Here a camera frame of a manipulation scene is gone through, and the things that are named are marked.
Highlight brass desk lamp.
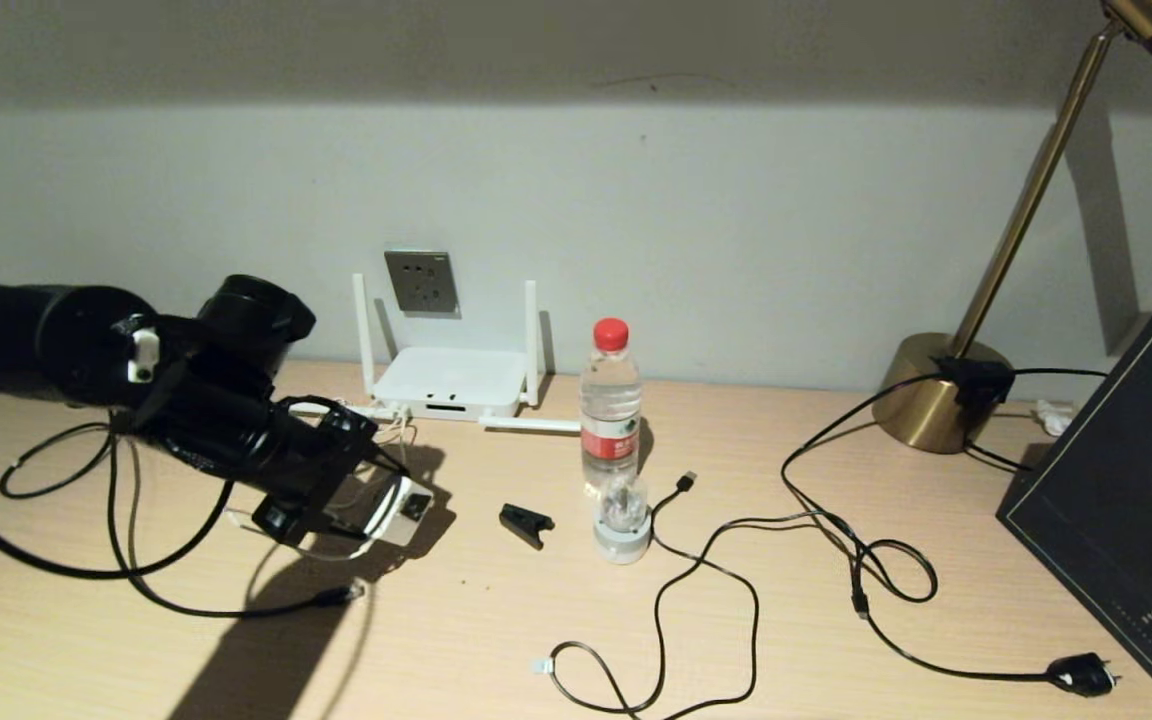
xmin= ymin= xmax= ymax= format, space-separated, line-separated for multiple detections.
xmin=871 ymin=0 xmax=1152 ymax=457

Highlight black lamp power cord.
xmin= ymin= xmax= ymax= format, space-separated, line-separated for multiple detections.
xmin=781 ymin=368 xmax=1124 ymax=698

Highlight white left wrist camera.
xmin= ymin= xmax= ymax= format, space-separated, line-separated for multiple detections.
xmin=252 ymin=494 xmax=322 ymax=547

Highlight white power adapter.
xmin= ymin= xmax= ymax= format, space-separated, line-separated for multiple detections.
xmin=368 ymin=478 xmax=435 ymax=548

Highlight small glass dome white base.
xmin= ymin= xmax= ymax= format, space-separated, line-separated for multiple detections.
xmin=593 ymin=475 xmax=654 ymax=566

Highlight small black clip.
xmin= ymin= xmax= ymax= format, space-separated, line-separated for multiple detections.
xmin=499 ymin=504 xmax=557 ymax=551

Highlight small white crumpled object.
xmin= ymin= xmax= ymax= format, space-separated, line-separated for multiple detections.
xmin=1031 ymin=400 xmax=1074 ymax=439

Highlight white router with antennas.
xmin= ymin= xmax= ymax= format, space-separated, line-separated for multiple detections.
xmin=279 ymin=272 xmax=584 ymax=436

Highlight thin white adapter cable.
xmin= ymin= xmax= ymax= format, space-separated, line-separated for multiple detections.
xmin=224 ymin=398 xmax=419 ymax=561

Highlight black box on lamp base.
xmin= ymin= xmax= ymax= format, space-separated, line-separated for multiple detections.
xmin=933 ymin=358 xmax=1017 ymax=419

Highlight grey wall socket plate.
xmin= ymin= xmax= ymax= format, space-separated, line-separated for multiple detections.
xmin=383 ymin=250 xmax=461 ymax=319

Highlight dark gift bag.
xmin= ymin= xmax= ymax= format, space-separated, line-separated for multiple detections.
xmin=996 ymin=312 xmax=1152 ymax=720

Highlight water bottle red cap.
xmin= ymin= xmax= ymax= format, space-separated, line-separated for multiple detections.
xmin=579 ymin=318 xmax=644 ymax=498

